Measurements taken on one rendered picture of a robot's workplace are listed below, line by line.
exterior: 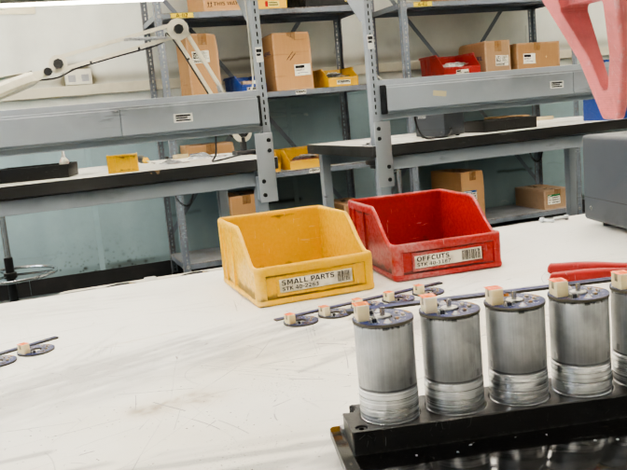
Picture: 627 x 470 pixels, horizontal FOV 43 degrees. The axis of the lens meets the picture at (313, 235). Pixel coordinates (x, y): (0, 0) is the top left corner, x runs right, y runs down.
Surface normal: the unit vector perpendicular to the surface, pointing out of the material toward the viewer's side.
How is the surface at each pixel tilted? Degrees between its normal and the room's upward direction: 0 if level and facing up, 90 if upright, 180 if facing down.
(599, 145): 90
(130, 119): 90
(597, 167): 90
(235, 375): 0
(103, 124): 90
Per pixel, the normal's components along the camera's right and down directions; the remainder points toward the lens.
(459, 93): 0.34, 0.11
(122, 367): -0.09, -0.98
